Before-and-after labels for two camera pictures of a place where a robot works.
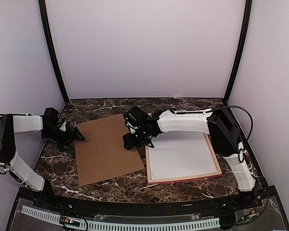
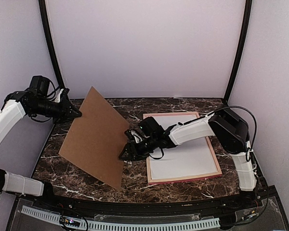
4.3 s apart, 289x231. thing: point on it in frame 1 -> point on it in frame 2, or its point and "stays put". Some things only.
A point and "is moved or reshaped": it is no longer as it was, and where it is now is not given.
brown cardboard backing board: x=102 y=155 is moved or reshaped
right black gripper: x=129 y=142 -> x=129 y=147
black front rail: x=39 y=202 stays put
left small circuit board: x=69 y=222 stays put
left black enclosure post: x=45 y=18 stays put
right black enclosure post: x=247 y=17 stays put
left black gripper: x=69 y=138 -> x=65 y=114
